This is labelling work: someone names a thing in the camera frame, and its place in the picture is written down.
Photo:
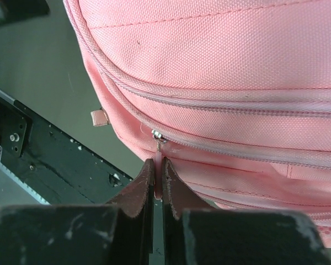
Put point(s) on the pink school backpack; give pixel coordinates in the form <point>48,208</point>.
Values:
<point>237,94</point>

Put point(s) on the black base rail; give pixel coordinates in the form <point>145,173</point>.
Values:
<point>51,162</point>

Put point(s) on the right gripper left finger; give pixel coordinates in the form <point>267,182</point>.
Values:
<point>119,231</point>

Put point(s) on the grey slotted cable duct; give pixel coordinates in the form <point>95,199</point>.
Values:
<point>35,195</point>

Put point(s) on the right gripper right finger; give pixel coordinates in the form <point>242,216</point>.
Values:
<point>197,233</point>

